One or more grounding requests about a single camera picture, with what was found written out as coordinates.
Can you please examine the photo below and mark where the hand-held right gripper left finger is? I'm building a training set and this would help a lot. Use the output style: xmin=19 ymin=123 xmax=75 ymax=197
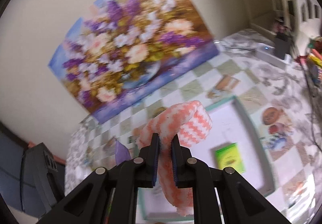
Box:
xmin=38 ymin=133 xmax=161 ymax=224

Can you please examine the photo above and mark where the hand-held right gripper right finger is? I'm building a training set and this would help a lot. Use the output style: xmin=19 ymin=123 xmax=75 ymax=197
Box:
xmin=171 ymin=134 xmax=293 ymax=224

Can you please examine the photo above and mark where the orange white striped fluffy cloth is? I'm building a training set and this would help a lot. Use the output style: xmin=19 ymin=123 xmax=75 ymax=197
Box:
xmin=139 ymin=100 xmax=212 ymax=216

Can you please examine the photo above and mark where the purple cloth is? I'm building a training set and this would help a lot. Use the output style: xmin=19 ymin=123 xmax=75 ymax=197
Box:
xmin=115 ymin=138 xmax=131 ymax=165

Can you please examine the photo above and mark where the green box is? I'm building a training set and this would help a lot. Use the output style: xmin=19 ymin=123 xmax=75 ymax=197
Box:
xmin=215 ymin=142 xmax=246 ymax=173

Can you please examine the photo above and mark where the white tray with teal rim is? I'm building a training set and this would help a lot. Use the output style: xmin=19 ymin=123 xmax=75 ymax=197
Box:
xmin=138 ymin=96 xmax=275 ymax=221

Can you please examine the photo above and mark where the patterned tablecloth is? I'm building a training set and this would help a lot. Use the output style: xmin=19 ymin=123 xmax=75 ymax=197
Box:
xmin=64 ymin=29 xmax=322 ymax=224

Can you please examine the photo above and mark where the floral painting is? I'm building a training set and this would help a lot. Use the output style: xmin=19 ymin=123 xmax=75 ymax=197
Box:
xmin=48 ymin=0 xmax=219 ymax=124

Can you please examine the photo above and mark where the black speaker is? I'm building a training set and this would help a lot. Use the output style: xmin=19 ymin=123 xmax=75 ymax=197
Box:
xmin=21 ymin=142 xmax=66 ymax=218

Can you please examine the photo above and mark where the white device with blue light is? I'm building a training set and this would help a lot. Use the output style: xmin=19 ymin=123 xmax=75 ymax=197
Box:
xmin=254 ymin=42 xmax=292 ymax=68

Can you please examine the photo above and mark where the black box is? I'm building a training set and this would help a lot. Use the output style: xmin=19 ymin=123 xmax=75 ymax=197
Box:
xmin=274 ymin=32 xmax=293 ymax=60

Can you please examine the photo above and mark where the pile of colourful items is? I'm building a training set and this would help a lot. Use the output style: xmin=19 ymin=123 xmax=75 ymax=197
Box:
xmin=297 ymin=37 xmax=322 ymax=87

